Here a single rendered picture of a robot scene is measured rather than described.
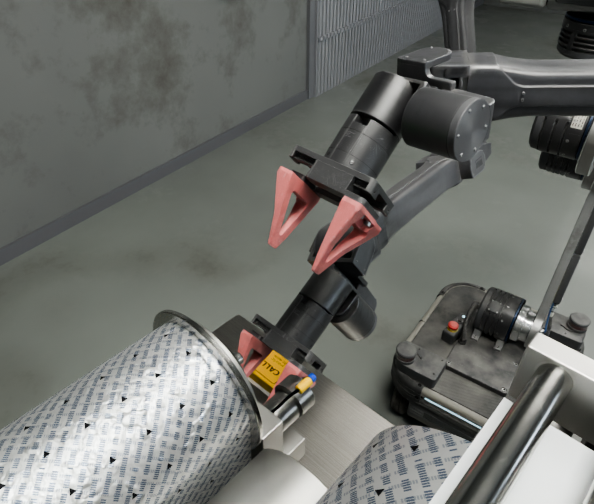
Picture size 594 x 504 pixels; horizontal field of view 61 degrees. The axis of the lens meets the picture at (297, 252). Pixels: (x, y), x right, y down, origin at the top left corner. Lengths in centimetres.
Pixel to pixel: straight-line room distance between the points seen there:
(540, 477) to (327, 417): 66
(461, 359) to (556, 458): 163
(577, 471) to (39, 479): 31
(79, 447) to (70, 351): 195
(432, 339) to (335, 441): 113
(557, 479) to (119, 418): 28
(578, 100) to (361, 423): 56
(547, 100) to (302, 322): 37
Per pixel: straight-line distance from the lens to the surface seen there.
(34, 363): 236
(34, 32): 276
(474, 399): 180
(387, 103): 51
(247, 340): 67
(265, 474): 45
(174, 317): 45
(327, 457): 84
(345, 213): 47
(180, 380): 41
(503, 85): 57
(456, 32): 108
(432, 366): 179
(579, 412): 26
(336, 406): 89
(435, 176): 91
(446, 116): 47
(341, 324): 71
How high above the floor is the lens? 162
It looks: 38 degrees down
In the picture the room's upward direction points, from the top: straight up
